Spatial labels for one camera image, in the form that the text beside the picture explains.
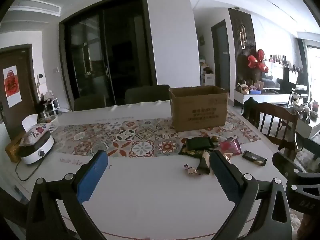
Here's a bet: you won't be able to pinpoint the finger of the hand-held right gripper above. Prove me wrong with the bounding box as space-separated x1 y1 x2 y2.
272 152 320 178
286 174 320 214

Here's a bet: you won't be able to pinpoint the oblong wall light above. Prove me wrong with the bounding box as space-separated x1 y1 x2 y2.
239 25 248 49

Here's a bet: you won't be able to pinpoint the dark brown triangular packet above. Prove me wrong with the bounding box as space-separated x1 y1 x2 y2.
197 151 212 175

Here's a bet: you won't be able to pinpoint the glass sliding door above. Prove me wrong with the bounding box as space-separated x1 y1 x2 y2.
59 0 157 110

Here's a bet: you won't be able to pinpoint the hallway shelf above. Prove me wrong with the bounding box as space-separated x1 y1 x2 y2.
200 59 215 85

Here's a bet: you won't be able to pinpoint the black floral snack packet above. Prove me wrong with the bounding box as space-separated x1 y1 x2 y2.
179 147 213 158

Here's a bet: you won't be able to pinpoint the wood slat wall panel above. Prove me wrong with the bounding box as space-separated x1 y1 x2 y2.
228 8 258 90

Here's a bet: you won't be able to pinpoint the patterned table mat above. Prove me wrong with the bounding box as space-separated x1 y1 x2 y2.
51 111 262 158

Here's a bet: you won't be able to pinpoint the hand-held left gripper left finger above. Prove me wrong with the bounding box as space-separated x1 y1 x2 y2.
26 149 108 240

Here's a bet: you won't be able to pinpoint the black power cable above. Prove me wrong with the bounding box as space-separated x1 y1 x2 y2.
15 161 40 182

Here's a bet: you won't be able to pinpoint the floral pouch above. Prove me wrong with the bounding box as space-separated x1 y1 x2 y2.
20 124 52 147

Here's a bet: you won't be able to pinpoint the dark door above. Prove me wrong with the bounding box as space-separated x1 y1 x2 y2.
211 20 233 93

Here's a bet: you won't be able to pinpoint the maroon snack packet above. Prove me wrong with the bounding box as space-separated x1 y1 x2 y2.
219 139 242 155

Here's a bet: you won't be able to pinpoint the small candy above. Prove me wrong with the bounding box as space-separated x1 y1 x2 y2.
183 164 199 175

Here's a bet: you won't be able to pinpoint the wooden chair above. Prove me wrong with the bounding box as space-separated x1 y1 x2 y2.
246 102 299 155

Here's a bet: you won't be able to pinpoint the ceiling air vent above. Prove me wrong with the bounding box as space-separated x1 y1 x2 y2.
7 0 62 17

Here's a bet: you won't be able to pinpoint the white cabinet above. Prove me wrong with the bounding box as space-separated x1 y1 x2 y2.
234 89 293 110

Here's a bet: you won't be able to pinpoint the dark green dining chair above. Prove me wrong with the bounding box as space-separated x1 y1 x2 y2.
74 95 107 111
124 85 171 105

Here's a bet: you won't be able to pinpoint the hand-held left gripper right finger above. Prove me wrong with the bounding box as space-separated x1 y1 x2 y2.
209 150 292 240

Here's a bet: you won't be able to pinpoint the brown door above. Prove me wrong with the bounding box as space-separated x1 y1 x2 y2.
0 44 38 140

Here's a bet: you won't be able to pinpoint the brown cardboard box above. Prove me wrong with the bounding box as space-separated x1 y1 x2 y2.
169 85 229 132

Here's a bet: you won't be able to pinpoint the dark green jacket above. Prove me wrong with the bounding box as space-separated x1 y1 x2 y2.
241 97 263 128

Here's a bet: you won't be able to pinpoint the small white shelf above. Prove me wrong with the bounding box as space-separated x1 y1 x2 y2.
41 97 60 117

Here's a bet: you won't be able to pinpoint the television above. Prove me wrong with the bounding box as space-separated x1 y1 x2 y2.
276 69 308 93

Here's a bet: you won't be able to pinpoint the red paper poster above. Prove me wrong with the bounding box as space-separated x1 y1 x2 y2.
4 65 22 108

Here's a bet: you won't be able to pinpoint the dark green snack packet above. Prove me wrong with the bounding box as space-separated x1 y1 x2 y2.
185 137 215 151

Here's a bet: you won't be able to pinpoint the white electric cooker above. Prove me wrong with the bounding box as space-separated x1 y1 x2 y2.
19 132 55 165

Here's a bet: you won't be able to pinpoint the black bar snack packet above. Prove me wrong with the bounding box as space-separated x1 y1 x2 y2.
242 150 268 167

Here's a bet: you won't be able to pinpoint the red balloons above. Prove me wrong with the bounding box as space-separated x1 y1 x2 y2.
247 49 269 73

